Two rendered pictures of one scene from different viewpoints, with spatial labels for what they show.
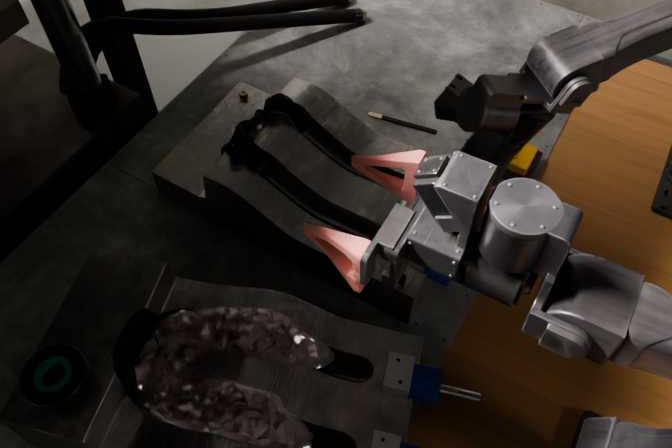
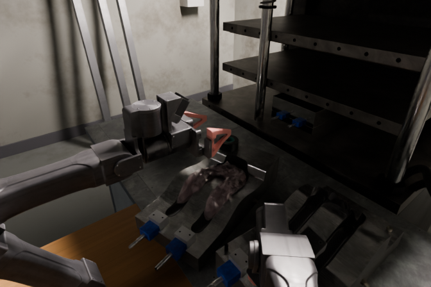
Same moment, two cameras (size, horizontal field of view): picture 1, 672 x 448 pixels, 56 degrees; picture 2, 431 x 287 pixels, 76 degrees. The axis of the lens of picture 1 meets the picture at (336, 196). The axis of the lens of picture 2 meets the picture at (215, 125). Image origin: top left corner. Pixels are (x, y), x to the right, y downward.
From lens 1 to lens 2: 0.85 m
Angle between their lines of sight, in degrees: 80
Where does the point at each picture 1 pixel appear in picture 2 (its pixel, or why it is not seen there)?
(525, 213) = (143, 104)
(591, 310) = (108, 143)
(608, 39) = (285, 268)
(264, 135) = (333, 208)
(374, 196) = not seen: hidden behind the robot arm
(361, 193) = not seen: hidden behind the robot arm
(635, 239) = not seen: outside the picture
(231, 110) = (374, 221)
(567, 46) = (288, 242)
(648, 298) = (93, 157)
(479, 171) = (167, 98)
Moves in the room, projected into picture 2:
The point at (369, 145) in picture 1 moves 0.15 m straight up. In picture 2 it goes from (337, 275) to (351, 232)
